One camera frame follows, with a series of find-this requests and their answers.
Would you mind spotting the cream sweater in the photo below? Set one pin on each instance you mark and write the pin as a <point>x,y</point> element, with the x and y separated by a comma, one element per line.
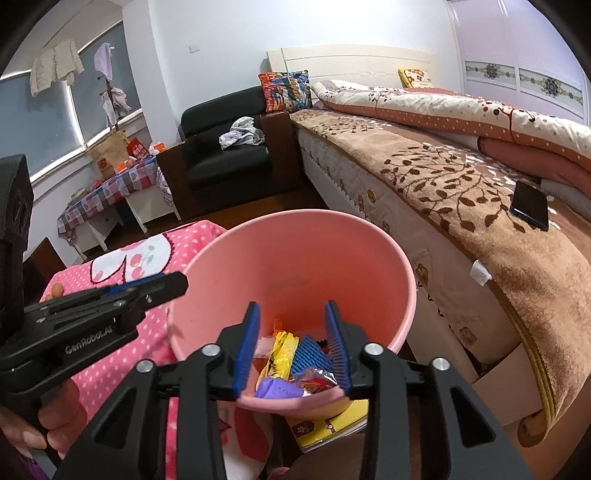
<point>55,67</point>

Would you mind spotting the red bag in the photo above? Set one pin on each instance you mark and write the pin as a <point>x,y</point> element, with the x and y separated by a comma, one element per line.
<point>136,148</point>

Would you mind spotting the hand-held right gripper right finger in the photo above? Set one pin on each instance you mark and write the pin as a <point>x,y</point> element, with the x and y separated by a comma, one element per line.
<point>337,350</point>

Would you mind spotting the striped cloth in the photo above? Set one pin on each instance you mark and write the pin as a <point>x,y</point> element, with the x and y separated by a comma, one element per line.
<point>165,184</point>

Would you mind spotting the wooden coat rack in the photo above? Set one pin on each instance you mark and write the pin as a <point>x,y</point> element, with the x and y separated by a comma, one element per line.
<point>111,110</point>

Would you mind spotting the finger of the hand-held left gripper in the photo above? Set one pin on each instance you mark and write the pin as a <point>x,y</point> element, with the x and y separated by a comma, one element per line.
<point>131,285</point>
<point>157,288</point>

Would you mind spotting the white side table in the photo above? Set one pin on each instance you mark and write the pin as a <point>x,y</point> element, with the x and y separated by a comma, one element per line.
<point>147,203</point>

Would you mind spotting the pink plastic bin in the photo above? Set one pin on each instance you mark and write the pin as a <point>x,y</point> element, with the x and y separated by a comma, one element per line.
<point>295,258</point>

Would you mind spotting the checkered tablecloth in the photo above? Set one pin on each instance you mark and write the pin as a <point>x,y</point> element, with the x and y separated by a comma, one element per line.
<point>115,184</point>

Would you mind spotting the yellow plastic wrapper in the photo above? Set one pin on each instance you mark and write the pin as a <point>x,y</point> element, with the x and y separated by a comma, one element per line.
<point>281,350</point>

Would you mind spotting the books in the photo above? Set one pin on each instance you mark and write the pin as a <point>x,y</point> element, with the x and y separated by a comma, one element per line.
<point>79,193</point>

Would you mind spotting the brown paper bag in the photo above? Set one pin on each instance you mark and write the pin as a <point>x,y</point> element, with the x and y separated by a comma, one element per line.
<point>108,154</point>

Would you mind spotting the white grey garment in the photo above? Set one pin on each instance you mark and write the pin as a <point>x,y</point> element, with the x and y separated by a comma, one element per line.
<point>240,134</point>

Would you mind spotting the yellow pillow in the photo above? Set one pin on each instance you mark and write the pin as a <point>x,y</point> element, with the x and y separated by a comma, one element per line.
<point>415,77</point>

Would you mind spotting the floral quilt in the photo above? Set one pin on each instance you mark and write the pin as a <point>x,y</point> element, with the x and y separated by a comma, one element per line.
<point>438,106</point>

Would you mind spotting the colourful printed pillow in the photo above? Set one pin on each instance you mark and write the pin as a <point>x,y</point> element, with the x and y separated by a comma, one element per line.
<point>286,92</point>

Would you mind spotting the white bed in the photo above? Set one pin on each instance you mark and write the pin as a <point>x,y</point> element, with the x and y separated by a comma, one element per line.
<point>351,60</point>

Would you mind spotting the brown round fruit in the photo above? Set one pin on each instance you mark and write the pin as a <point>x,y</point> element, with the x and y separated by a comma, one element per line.
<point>57,290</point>

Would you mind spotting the black smartphone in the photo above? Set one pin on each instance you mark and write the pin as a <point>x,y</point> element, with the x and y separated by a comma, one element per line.
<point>531,205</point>

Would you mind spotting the white cloth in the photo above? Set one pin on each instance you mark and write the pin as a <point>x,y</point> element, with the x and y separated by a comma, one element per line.
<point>117,99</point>

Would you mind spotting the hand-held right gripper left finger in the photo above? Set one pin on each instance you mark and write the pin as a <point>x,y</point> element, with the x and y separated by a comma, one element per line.
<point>244,355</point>

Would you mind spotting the blue foam net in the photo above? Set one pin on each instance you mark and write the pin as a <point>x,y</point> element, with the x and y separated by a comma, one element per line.
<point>309,355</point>

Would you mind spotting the clear red-print snack bag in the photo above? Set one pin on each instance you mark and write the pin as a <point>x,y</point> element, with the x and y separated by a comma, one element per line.
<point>318,381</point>

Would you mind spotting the yellow box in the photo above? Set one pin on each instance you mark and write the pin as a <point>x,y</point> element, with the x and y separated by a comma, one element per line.
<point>323,424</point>

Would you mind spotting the white wardrobe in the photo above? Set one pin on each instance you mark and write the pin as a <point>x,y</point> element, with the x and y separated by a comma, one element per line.
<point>508,46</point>

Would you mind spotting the person's left hand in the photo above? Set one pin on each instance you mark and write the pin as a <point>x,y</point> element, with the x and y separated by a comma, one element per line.
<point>64,420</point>

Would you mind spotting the lavender garment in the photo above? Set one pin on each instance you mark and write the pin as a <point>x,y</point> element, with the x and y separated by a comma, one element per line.
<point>104,60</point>

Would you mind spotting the brown leaf-pattern bed blanket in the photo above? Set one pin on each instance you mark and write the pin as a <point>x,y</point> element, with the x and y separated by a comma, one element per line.
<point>461,194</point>

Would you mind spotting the bay window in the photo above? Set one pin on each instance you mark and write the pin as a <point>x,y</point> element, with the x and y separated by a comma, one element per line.
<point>46,124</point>

